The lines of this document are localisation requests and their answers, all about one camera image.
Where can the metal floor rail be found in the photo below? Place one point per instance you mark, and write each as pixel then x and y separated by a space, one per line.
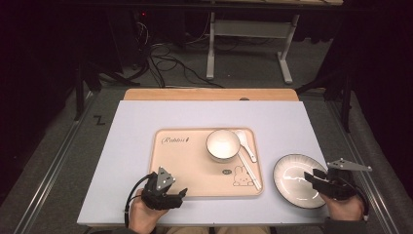
pixel 55 162
pixel 363 143

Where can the white metal desk frame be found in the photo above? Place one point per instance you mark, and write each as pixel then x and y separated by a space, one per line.
pixel 250 28

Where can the person's right hand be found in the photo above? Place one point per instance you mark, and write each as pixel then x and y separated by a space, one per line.
pixel 345 209

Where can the white bowl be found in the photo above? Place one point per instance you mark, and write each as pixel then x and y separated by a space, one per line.
pixel 223 144

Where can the wooden table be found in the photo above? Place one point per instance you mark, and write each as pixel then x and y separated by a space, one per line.
pixel 195 94

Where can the white chopstick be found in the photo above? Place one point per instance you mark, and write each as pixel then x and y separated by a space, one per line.
pixel 250 171

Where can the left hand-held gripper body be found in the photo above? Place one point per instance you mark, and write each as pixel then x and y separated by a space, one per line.
pixel 154 195

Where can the beige rabbit print tray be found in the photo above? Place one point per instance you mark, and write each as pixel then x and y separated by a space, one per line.
pixel 188 169

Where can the white ceramic spoon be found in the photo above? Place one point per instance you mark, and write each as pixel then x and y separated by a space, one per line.
pixel 243 138

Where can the person's left hand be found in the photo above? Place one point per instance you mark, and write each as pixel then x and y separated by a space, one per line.
pixel 142 216

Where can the black metal stand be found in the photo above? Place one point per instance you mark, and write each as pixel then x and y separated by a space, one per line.
pixel 79 91
pixel 346 104

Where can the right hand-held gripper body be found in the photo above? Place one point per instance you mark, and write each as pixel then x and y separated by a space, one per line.
pixel 339 188

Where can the white ribbed plate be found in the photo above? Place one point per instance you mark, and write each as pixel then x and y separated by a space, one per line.
pixel 292 178

